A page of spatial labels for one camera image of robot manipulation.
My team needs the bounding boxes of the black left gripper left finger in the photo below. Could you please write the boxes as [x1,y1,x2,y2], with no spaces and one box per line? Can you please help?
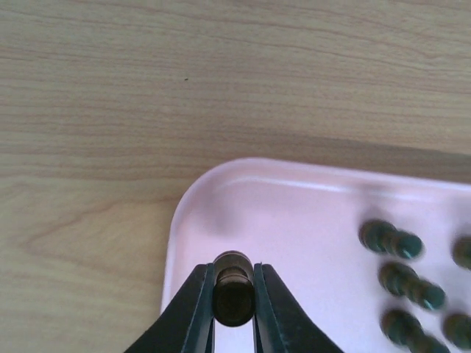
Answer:
[125,263,215,353]

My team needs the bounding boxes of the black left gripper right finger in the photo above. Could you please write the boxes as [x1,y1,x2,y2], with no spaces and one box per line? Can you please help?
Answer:
[253,263,342,353]

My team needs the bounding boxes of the dark wooden chess rook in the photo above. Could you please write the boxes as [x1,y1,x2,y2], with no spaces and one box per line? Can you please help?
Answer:
[213,250,255,327]

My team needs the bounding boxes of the dark wooden chess pawn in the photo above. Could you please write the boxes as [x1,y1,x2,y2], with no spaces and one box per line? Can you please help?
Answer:
[378,262,446,310]
[452,235,471,270]
[380,309,450,353]
[358,219,424,260]
[442,313,471,351]

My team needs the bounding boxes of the pink plastic tray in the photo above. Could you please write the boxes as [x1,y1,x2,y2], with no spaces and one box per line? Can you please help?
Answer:
[161,158,470,352]

